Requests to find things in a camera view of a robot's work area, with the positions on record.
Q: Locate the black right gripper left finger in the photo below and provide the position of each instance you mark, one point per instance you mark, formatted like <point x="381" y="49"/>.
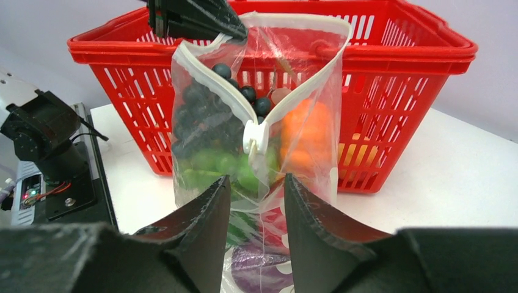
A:
<point x="185" y="254"/>

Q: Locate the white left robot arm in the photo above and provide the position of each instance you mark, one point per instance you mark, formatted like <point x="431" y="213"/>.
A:
<point x="41" y="125"/>

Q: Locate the clear dotted zip top bag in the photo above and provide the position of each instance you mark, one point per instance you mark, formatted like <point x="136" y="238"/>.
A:
<point x="286" y="59"/>

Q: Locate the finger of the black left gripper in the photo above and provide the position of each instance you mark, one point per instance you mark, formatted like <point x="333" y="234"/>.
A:
<point x="195" y="19"/>

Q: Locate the red plastic shopping basket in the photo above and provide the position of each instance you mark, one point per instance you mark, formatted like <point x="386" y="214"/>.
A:
<point x="395" y="65"/>

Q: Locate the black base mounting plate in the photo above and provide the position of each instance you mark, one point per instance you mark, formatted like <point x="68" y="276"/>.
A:
<point x="85" y="199"/>

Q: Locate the green grape bunch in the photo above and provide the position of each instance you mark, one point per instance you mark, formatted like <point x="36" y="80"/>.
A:
<point x="196" y="170"/>

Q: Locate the red toy food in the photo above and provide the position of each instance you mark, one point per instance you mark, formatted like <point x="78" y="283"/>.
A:
<point x="274" y="230"/>

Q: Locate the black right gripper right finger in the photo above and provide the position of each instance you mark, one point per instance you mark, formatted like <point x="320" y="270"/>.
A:
<point x="331" y="252"/>

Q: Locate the black grape bunch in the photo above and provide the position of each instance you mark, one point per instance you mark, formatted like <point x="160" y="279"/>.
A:
<point x="202" y="122"/>

